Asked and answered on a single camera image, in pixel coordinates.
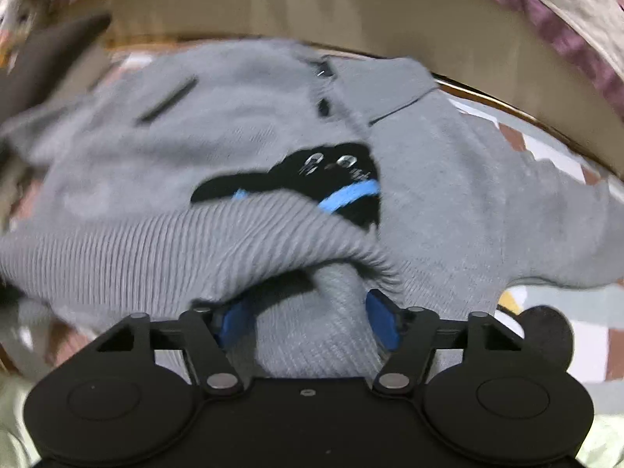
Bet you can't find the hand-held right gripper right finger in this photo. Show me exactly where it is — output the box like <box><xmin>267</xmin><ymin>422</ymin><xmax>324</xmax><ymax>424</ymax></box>
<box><xmin>365</xmin><ymin>289</ymin><xmax>527</xmax><ymax>395</ymax></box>

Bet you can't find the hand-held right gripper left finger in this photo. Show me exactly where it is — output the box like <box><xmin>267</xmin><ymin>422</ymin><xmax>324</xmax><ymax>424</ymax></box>
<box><xmin>92</xmin><ymin>300</ymin><xmax>257</xmax><ymax>395</ymax></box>

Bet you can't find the grey knit sweater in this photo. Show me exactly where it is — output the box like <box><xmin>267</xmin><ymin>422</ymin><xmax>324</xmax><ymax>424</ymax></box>
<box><xmin>0</xmin><ymin>39</ymin><xmax>624</xmax><ymax>381</ymax></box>

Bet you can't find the dark cloth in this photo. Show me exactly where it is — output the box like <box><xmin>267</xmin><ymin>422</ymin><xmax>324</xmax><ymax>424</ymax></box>
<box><xmin>517</xmin><ymin>305</ymin><xmax>576</xmax><ymax>366</ymax></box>

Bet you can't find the light green cloth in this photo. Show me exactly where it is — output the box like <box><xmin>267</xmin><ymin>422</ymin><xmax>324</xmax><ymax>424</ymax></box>
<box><xmin>0</xmin><ymin>375</ymin><xmax>624</xmax><ymax>468</ymax></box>

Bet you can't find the dark folded garment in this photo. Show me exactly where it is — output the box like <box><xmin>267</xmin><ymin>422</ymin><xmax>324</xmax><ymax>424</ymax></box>
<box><xmin>0</xmin><ymin>12</ymin><xmax>115</xmax><ymax>122</ymax></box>

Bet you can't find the floral quilted bedspread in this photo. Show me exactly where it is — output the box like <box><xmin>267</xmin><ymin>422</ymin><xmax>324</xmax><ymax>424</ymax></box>
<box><xmin>0</xmin><ymin>0</ymin><xmax>624</xmax><ymax>120</ymax></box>

